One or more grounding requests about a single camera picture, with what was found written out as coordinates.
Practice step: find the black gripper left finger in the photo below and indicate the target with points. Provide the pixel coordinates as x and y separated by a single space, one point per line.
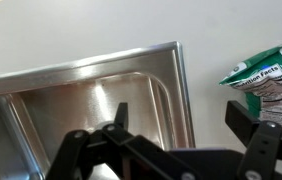
121 116

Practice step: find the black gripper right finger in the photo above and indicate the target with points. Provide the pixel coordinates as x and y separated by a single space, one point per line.
242 120

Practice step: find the green chips bag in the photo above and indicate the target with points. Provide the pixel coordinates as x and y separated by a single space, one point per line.
274 83

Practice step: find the stainless steel sink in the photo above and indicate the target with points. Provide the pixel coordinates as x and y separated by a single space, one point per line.
64 100

